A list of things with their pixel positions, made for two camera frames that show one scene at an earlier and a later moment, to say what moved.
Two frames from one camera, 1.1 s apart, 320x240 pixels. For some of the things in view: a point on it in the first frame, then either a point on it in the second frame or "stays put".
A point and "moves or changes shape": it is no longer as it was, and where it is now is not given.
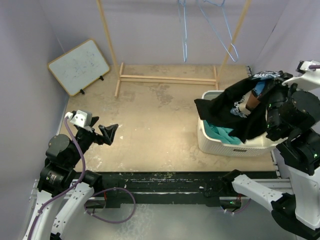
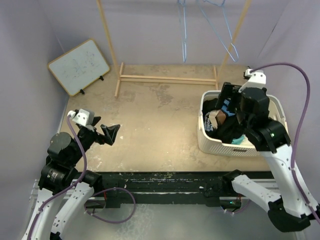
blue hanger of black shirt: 179,8 stays put
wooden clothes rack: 118,69 stays put
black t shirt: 228,108 moves or changes shape
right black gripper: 277,83 -> 230,90
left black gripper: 107,132 stays put
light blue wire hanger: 227,25 stays put
